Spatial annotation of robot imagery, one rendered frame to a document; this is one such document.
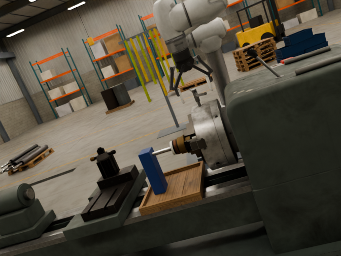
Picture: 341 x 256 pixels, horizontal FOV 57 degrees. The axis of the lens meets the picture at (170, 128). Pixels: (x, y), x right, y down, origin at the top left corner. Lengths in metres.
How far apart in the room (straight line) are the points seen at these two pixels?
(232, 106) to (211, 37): 0.68
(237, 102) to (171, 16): 0.42
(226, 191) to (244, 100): 0.42
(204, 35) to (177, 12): 0.56
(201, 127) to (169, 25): 0.44
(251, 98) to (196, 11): 0.39
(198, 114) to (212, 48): 0.57
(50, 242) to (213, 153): 0.96
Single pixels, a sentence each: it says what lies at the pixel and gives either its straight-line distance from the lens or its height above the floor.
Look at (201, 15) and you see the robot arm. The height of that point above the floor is 1.59.
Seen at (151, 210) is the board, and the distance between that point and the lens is 1.49.
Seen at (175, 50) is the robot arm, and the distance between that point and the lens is 1.31.
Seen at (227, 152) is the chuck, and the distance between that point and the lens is 1.37.
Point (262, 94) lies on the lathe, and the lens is 1.24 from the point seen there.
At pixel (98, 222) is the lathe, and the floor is 0.92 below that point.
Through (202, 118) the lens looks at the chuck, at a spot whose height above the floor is 1.20.
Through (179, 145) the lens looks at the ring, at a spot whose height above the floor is 1.09.
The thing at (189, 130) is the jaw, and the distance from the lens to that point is 1.52.
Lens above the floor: 1.51
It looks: 13 degrees down
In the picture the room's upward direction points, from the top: 22 degrees counter-clockwise
